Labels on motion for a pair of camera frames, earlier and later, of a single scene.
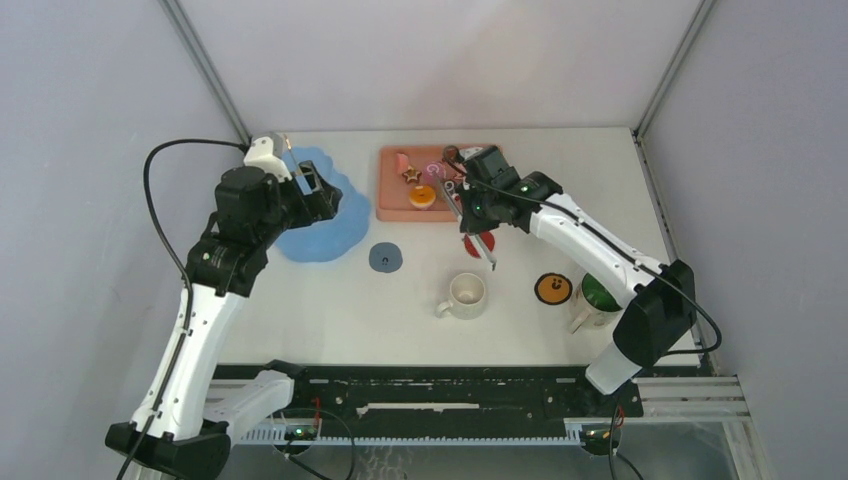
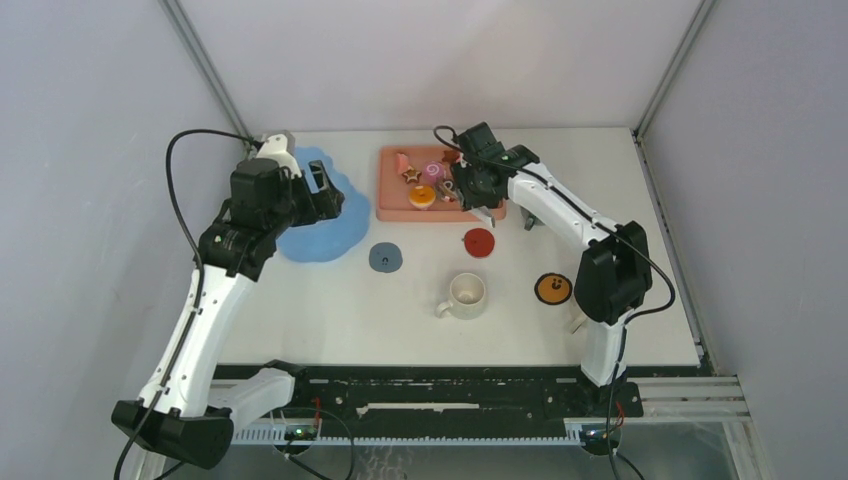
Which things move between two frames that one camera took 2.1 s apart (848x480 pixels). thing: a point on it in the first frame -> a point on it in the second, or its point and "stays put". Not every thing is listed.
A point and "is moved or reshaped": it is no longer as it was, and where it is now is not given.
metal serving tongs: [488, 256] is moved or reshaped
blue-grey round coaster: [385, 257] stays put
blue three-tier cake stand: [334, 236] stays put
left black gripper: [314, 207] stays put
